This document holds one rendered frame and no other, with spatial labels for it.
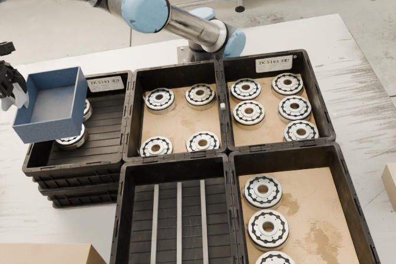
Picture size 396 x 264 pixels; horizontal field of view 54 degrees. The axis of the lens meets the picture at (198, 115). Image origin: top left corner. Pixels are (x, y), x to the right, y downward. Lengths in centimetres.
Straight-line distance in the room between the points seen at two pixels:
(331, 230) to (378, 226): 22
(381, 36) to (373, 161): 176
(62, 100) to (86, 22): 242
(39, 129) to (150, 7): 43
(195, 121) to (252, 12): 204
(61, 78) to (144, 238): 51
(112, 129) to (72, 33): 218
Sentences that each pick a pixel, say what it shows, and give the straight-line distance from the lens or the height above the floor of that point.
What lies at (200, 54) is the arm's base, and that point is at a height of 83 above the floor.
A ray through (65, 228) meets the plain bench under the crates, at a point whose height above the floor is 70.
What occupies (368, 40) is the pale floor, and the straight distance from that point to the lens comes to 299.
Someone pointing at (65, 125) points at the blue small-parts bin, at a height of 111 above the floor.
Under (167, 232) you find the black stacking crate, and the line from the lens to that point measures 109.
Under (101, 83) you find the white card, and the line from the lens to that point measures 143.
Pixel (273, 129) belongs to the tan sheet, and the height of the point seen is 83.
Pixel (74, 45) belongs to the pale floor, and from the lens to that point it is 333.
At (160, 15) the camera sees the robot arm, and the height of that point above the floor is 120.
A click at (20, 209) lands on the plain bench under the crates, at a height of 70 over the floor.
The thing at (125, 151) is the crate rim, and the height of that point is 93.
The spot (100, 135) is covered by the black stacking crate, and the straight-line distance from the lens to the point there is 135.
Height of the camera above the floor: 180
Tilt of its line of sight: 47 degrees down
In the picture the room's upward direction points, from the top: 11 degrees counter-clockwise
